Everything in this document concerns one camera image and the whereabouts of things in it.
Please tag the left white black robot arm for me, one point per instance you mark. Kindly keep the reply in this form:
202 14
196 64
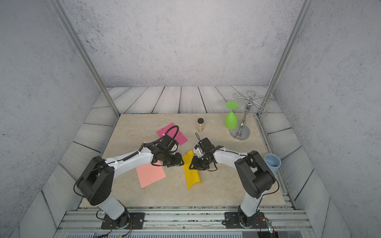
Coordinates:
95 182

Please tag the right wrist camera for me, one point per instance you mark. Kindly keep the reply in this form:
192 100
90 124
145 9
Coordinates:
197 151

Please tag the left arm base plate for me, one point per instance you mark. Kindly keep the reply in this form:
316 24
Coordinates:
128 221

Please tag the chrome glass holder stand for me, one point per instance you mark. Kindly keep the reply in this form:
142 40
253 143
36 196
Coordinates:
251 109

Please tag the small black-capped bottle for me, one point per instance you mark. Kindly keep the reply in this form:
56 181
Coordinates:
200 124

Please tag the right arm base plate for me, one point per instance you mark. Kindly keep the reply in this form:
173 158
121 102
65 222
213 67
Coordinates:
236 220

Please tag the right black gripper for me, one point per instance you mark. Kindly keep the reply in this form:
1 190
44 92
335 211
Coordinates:
196 165

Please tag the yellow paper sheet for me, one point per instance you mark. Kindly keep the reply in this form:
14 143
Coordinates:
192 176

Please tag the left aluminium frame post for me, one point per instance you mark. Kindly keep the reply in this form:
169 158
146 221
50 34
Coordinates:
68 27

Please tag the right aluminium frame post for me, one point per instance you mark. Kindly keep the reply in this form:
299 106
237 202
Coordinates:
306 7

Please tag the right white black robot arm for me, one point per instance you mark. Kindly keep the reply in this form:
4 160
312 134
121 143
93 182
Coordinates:
256 173

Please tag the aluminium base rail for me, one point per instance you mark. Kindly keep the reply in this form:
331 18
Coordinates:
200 222

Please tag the light blue cup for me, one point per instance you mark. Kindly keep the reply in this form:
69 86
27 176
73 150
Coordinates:
273 162

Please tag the aluminium frame post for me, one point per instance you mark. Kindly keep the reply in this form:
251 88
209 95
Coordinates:
306 7
68 27

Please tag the salmon pink paper sheet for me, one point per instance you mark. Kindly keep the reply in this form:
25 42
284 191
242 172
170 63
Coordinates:
150 173

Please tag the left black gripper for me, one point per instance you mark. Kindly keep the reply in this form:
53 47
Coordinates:
178 160

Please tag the green plastic wine glass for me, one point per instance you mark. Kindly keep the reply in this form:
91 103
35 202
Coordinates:
231 120

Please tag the magenta paper sheet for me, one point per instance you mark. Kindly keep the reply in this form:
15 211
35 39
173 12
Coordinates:
180 137

